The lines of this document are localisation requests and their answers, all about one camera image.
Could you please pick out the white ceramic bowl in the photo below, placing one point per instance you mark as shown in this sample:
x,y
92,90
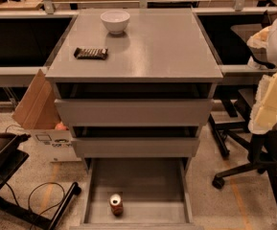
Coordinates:
x,y
115,21

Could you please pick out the dark snack bar packet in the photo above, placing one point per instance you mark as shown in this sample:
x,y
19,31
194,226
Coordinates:
x,y
91,53

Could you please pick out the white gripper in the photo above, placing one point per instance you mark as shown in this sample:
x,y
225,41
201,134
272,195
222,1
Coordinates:
x,y
264,113

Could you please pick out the grey open bottom drawer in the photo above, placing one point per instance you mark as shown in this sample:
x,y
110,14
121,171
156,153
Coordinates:
x,y
154,193

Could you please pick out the brown cardboard box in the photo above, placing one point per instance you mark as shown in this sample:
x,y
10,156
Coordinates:
x,y
38,115

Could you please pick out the grey middle drawer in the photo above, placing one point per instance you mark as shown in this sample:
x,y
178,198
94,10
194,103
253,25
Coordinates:
x,y
152,141

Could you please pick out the black office chair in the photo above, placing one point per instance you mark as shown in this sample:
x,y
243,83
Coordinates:
x,y
262,150

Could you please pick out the red coke can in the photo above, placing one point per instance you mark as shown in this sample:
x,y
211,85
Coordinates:
x,y
116,205

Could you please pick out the orange fruit in box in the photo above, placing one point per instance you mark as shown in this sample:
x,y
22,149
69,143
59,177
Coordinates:
x,y
61,126

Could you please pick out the black monitor stand left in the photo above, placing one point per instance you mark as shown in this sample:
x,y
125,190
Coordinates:
x,y
11,159

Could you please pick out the grey drawer cabinet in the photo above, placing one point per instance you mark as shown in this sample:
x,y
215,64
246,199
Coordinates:
x,y
158,46

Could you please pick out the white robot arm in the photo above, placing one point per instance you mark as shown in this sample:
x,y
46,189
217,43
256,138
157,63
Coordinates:
x,y
271,55

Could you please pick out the grey top drawer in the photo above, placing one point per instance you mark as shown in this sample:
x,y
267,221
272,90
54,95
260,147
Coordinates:
x,y
133,104

